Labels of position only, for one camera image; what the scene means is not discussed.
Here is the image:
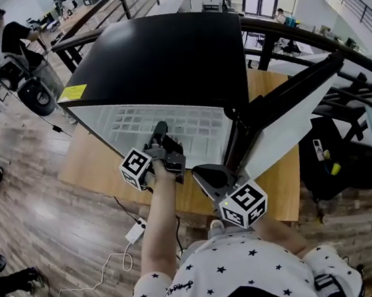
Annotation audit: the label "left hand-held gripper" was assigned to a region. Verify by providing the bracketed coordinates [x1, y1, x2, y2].
[114, 117, 190, 194]

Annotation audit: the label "white desk foot bar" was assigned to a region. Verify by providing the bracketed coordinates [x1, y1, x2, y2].
[318, 207, 372, 229]

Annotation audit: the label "white star-print shirt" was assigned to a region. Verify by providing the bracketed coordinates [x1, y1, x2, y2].
[109, 217, 366, 297]

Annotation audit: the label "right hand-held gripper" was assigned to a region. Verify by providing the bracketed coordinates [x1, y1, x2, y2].
[190, 158, 272, 235]

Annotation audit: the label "white shoe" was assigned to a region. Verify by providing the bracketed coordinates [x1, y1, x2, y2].
[205, 218, 227, 240]

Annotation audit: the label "black office chair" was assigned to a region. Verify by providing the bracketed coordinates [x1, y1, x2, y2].
[295, 109, 372, 204]

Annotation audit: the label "black hanging adapter cable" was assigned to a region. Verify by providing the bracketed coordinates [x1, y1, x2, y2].
[39, 109, 73, 142]

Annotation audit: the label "person's left forearm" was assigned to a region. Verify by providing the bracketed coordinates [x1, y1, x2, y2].
[127, 158, 190, 285]

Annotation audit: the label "black mini display fridge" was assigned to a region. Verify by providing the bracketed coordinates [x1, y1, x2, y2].
[47, 5, 260, 189]

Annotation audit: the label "yellow-green label sticker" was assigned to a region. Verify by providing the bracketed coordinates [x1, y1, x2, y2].
[55, 83, 89, 103]

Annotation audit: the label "white power strip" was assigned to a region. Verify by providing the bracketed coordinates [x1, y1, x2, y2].
[123, 216, 150, 244]

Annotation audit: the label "person's right forearm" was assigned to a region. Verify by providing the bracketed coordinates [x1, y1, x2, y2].
[250, 212, 311, 265]

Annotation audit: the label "white phone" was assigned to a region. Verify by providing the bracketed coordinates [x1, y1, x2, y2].
[312, 138, 326, 162]

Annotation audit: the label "black power cable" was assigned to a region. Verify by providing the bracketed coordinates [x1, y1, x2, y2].
[112, 192, 149, 233]

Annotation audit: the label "grey trousers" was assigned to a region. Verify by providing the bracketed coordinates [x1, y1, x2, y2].
[176, 236, 217, 267]

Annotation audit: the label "black round worn device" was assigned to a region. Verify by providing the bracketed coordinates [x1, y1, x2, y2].
[15, 75, 58, 119]

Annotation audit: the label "white power cable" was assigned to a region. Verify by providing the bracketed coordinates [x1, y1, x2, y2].
[51, 241, 138, 297]

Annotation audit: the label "black metal railing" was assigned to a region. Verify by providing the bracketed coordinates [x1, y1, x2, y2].
[327, 0, 372, 57]

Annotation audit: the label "small yellow-green item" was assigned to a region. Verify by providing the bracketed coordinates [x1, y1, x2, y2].
[328, 160, 343, 177]

